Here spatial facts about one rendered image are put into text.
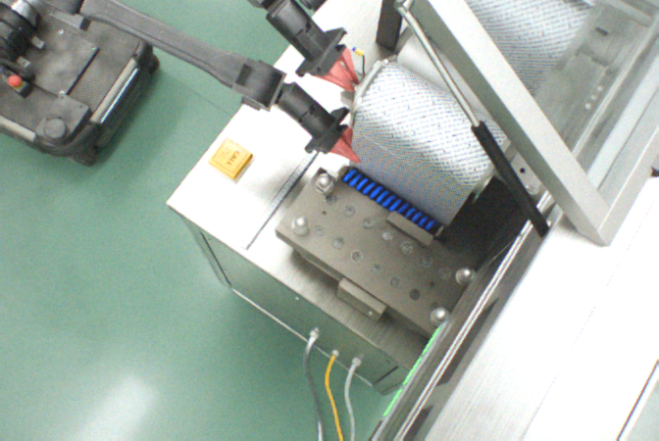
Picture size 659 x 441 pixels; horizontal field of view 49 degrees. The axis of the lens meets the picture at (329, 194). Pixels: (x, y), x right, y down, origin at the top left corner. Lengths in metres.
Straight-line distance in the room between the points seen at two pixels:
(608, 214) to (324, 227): 0.73
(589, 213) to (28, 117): 2.03
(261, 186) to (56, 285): 1.16
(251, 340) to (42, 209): 0.85
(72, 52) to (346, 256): 1.44
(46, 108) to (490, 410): 2.01
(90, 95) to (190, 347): 0.88
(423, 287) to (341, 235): 0.19
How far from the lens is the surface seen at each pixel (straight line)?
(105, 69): 2.54
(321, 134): 1.37
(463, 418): 0.77
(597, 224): 0.81
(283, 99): 1.35
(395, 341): 1.53
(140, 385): 2.47
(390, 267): 1.42
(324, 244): 1.42
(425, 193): 1.37
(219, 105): 2.68
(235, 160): 1.59
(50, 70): 2.57
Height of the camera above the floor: 2.41
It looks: 72 degrees down
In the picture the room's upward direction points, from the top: 5 degrees clockwise
